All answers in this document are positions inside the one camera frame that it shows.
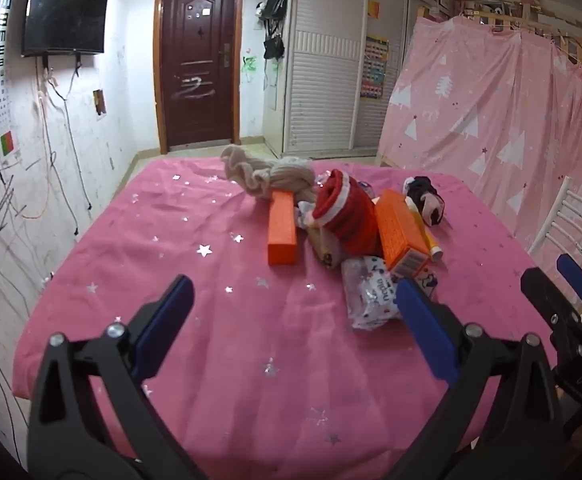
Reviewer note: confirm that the dark brown door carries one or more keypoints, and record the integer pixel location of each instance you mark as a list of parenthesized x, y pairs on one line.
[(198, 85)]

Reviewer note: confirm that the black wall television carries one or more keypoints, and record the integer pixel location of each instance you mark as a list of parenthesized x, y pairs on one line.
[(66, 10)]

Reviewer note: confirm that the colourful grid poster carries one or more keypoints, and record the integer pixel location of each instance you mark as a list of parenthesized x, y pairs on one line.
[(375, 67)]

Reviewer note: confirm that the wooden bed frame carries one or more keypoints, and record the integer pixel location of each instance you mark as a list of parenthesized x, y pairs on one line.
[(501, 22)]

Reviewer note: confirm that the large black hanging bag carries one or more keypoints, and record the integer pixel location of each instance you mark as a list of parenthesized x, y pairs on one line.
[(274, 2)]

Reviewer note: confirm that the white louvered wardrobe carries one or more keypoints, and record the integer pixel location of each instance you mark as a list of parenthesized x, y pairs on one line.
[(321, 85)]

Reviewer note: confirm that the yellow snack packet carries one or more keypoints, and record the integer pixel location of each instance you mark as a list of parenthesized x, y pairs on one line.
[(326, 252)]

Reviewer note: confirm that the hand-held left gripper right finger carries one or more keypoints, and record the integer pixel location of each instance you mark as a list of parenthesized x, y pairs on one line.
[(426, 330)]

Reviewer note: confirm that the pink tree print curtain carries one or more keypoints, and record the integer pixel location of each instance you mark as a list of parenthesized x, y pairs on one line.
[(471, 110)]

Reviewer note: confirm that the orange sticker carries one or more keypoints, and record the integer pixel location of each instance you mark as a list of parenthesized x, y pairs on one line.
[(374, 8)]

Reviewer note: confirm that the black white plush toy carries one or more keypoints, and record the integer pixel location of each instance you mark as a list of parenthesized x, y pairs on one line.
[(426, 200)]

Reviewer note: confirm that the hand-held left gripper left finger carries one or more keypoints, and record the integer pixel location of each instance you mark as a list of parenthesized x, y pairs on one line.
[(168, 325)]

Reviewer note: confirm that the red white striped sock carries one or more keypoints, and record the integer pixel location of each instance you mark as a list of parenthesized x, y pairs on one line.
[(346, 215)]

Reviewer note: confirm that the pink star tablecloth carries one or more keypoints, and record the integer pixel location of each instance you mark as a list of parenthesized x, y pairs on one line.
[(221, 360)]

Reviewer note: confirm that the white printed plastic packet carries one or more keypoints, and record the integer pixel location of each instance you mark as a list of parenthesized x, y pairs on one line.
[(371, 295)]

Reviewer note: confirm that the white metal chair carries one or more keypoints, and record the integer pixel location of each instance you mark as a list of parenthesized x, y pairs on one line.
[(566, 210)]

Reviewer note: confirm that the beige sock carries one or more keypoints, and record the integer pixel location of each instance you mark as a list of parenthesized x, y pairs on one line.
[(251, 170)]

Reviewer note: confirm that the small black hanging bag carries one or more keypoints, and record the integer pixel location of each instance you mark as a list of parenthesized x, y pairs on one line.
[(273, 49)]

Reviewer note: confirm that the open wall socket box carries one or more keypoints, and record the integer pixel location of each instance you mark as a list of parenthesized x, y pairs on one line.
[(100, 102)]

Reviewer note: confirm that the orange carton box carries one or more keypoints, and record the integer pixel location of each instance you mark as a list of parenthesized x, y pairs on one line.
[(396, 230)]

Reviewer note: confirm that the yellow tube with white cap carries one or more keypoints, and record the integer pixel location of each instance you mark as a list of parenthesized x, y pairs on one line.
[(433, 247)]

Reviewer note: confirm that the red green flag sticker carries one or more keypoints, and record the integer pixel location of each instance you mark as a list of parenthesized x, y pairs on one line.
[(7, 142)]

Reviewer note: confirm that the long orange box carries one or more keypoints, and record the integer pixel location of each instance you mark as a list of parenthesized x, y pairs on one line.
[(282, 230)]

